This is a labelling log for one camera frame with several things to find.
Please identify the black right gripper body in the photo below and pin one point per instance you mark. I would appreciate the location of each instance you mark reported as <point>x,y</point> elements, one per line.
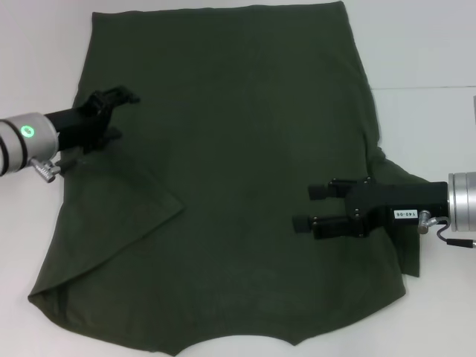
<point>409,201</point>

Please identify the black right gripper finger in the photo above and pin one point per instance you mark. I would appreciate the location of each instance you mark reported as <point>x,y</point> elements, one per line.
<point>318,193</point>
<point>331,227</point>

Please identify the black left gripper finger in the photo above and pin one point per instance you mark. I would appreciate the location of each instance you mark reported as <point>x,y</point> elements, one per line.
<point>126,96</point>
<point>111,135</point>

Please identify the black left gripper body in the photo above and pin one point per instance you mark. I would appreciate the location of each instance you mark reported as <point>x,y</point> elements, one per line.
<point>80,122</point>

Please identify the dark green t-shirt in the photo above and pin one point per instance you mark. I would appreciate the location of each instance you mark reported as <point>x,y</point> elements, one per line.
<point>230,148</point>

